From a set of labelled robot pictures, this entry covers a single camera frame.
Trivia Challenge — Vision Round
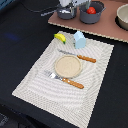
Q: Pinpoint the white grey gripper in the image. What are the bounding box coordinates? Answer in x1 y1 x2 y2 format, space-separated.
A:
59 0 90 9

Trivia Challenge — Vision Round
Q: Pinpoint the red toy tomato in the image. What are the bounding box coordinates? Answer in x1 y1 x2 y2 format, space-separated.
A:
86 7 96 14

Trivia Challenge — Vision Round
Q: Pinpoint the grey pot with lid handles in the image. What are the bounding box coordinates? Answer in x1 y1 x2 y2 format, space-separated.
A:
79 1 105 24

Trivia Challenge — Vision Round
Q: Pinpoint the yellow toy banana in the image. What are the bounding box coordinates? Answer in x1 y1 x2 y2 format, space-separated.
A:
54 33 66 44

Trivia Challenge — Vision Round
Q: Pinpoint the beige bowl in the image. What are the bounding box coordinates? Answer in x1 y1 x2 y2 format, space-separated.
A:
117 4 128 30

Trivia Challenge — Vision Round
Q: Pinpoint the round beige plate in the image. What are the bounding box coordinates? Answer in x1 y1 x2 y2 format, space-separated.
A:
54 55 82 78

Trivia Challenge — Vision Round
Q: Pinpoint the grey saucepan with handle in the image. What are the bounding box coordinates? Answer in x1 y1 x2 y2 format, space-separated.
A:
43 4 77 20

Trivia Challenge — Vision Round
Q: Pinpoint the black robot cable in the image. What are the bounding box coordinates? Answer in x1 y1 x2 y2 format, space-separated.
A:
20 0 63 14

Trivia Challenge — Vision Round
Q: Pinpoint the knife with wooden handle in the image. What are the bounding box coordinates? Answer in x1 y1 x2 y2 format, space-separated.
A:
58 49 96 63

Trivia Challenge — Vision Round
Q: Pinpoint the fork with wooden handle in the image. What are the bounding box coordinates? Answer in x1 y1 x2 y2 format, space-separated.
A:
44 70 84 89

